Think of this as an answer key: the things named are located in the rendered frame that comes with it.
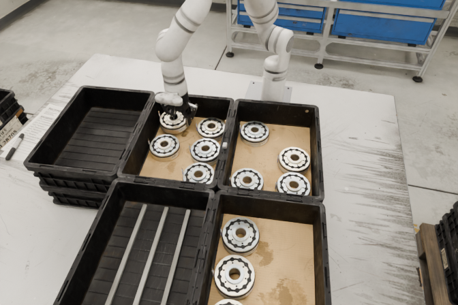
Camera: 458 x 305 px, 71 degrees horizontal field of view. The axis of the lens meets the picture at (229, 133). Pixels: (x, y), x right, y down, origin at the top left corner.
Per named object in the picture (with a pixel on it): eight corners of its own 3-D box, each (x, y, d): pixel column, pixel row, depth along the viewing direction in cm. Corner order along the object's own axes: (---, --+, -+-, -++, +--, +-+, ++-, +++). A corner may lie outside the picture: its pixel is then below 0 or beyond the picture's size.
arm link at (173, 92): (154, 103, 103) (150, 87, 99) (168, 82, 110) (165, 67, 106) (180, 107, 101) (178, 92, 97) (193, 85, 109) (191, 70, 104)
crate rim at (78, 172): (83, 89, 126) (81, 84, 124) (157, 96, 123) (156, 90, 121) (24, 170, 99) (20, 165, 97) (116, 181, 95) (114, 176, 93)
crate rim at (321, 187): (235, 103, 119) (235, 97, 117) (317, 109, 116) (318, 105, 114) (216, 193, 92) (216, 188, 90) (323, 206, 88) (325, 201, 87)
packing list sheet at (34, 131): (46, 103, 152) (46, 103, 152) (89, 111, 148) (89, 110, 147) (-6, 155, 130) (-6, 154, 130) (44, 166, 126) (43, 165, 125)
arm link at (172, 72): (164, 69, 107) (162, 85, 101) (155, 26, 96) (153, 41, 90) (185, 67, 107) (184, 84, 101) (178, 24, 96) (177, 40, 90)
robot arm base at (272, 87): (262, 93, 140) (264, 59, 128) (283, 96, 138) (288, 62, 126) (259, 107, 133) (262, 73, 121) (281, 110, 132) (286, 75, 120)
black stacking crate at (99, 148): (91, 107, 133) (82, 86, 124) (161, 114, 129) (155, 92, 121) (38, 187, 106) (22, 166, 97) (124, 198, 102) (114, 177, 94)
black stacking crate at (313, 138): (235, 121, 126) (235, 99, 118) (312, 129, 123) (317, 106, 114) (218, 210, 99) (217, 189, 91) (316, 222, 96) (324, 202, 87)
